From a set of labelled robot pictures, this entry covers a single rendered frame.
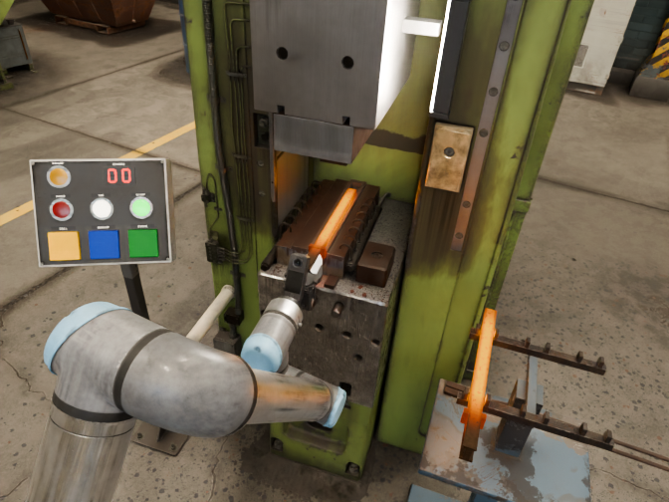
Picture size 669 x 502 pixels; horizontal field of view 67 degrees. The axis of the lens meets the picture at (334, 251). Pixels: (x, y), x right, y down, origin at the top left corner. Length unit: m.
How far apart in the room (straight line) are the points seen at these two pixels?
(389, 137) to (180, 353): 1.20
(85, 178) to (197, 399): 0.93
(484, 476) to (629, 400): 1.43
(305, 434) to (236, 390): 1.32
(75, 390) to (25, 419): 1.75
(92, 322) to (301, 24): 0.74
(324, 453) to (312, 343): 0.57
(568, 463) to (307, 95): 1.10
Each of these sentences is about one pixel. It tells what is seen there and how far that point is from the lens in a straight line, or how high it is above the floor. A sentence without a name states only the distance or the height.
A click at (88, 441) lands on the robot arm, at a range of 0.76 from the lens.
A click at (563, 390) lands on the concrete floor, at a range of 2.60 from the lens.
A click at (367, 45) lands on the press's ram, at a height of 1.55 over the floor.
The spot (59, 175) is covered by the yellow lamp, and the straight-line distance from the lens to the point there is 1.50.
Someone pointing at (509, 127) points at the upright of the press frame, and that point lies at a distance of 1.30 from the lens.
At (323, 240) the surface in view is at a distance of 1.41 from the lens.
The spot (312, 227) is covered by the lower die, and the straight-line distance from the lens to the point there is 1.49.
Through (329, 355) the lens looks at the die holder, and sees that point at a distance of 1.56.
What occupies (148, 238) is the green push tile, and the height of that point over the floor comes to 1.02.
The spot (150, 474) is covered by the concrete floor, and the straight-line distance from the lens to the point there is 2.17.
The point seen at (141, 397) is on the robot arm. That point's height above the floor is 1.31.
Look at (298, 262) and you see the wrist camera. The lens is 1.22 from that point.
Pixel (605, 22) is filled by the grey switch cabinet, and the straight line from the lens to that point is 6.43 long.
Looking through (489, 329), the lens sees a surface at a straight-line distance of 1.31.
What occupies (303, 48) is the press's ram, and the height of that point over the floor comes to 1.52.
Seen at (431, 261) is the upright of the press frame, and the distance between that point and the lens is 1.50.
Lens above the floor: 1.82
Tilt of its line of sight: 36 degrees down
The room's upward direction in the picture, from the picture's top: 4 degrees clockwise
